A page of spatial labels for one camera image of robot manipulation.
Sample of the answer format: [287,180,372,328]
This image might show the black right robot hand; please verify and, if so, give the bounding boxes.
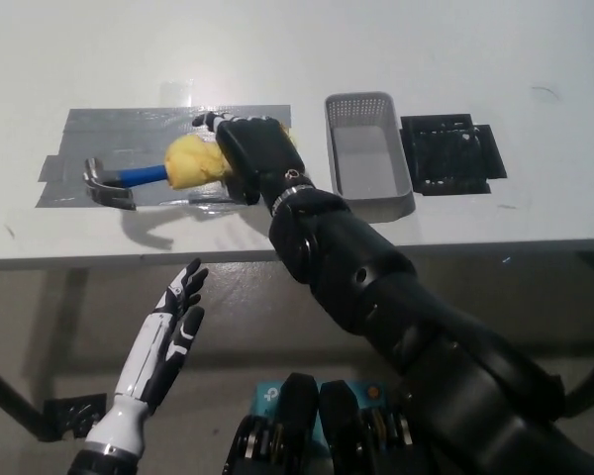
[191,112,313,207]

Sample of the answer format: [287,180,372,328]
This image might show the grey duct tape patch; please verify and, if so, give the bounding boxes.
[34,103,294,210]

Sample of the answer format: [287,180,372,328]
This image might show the black table leg bracket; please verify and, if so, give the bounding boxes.
[42,393,108,442]

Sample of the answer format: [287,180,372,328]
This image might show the black robot legs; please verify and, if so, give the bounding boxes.
[222,373,430,475]

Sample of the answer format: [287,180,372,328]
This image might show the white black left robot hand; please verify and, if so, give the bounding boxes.
[113,256,211,418]

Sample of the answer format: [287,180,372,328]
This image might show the gray perforated plastic container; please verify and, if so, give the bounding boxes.
[323,91,418,216]

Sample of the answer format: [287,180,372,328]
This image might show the black tape patch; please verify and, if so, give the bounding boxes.
[399,113,509,197]

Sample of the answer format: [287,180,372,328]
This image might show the black diagonal table leg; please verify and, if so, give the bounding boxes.
[0,356,55,442]

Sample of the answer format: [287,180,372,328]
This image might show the hammer with yellow sponge grip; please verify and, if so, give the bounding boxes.
[81,126,299,212]

